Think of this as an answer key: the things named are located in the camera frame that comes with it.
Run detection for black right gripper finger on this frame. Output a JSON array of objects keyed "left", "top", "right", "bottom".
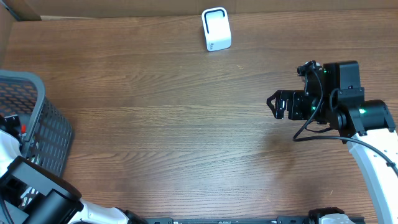
[
  {"left": 267, "top": 98, "right": 285, "bottom": 119},
  {"left": 267, "top": 90, "right": 282, "bottom": 101}
]

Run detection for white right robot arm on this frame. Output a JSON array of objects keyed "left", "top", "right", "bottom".
[{"left": 267, "top": 60, "right": 397, "bottom": 223}]

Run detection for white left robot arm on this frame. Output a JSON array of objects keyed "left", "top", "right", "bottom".
[{"left": 1, "top": 115, "right": 146, "bottom": 223}]

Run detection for white barcode scanner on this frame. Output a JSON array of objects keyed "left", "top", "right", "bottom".
[{"left": 201, "top": 7, "right": 232, "bottom": 52}]

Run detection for red item in basket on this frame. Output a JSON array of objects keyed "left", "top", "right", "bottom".
[{"left": 21, "top": 124, "right": 27, "bottom": 134}]

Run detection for grey plastic shopping basket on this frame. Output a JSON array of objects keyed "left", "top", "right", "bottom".
[{"left": 1, "top": 70, "right": 73, "bottom": 178}]

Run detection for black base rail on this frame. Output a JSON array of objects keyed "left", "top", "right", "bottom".
[{"left": 145, "top": 216, "right": 319, "bottom": 224}]

